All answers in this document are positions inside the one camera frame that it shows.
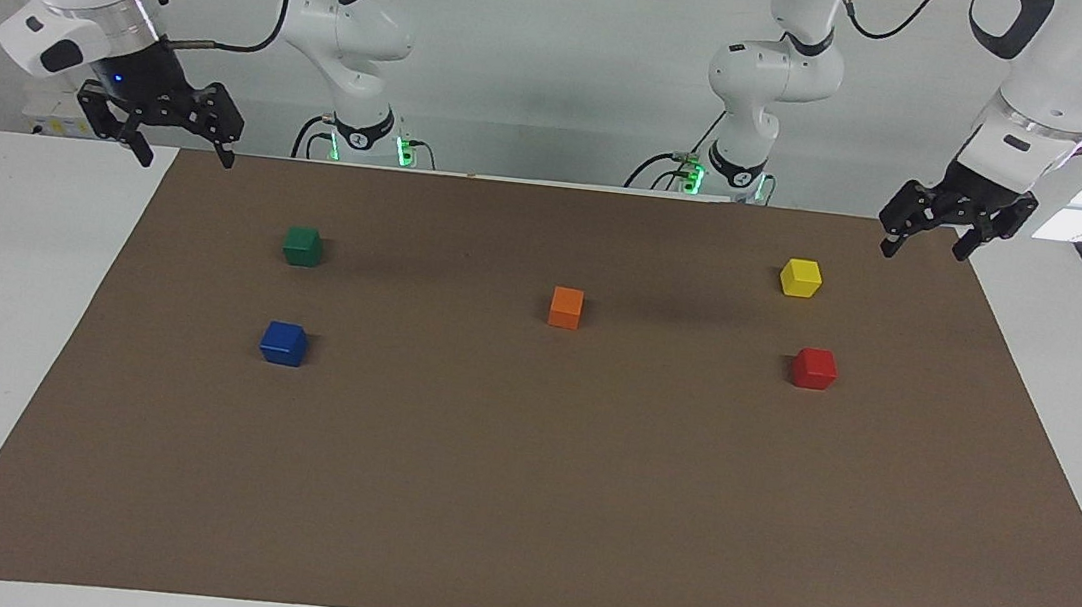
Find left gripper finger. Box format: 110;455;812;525
950;190;1041;271
874;177;953;265

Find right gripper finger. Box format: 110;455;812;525
182;80;250;171
70;80;163;170

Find red cube block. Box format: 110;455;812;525
789;346;840;393

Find yellow cube block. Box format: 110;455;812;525
778;257;825;301

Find green cube block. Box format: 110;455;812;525
282;224;325;269

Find blue cube block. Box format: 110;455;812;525
257;319;310;368

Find orange cube block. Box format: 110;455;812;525
547;285;586;331

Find white power strip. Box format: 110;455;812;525
21;79;104;143

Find brown table mat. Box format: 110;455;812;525
0;124;1082;607

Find black base cable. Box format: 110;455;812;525
290;111;335;163
623;102;728;199

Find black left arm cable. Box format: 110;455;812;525
834;0;948;47

